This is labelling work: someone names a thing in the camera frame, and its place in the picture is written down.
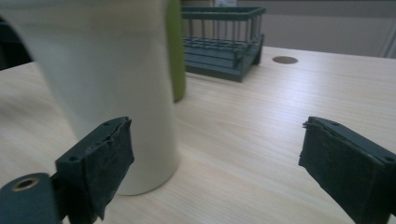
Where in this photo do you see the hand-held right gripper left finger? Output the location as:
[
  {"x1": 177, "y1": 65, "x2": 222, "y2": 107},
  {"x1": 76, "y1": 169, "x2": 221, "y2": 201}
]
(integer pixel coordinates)
[{"x1": 55, "y1": 116, "x2": 135, "y2": 224}]

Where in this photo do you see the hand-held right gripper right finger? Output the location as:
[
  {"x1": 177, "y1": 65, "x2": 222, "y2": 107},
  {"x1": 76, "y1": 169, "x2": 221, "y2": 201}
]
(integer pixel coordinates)
[{"x1": 298, "y1": 116, "x2": 396, "y2": 224}]

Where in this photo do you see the white cup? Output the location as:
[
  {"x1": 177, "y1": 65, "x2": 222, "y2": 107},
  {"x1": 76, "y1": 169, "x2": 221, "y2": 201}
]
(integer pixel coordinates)
[{"x1": 0, "y1": 0, "x2": 181, "y2": 197}]

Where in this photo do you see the green cup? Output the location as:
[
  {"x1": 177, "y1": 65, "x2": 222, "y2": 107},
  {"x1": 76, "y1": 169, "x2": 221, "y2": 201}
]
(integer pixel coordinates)
[{"x1": 165, "y1": 0, "x2": 187, "y2": 104}]

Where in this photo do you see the round cable hole cover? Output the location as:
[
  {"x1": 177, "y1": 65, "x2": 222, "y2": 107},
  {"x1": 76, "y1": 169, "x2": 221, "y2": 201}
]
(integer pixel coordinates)
[{"x1": 272, "y1": 55, "x2": 299, "y2": 65}]

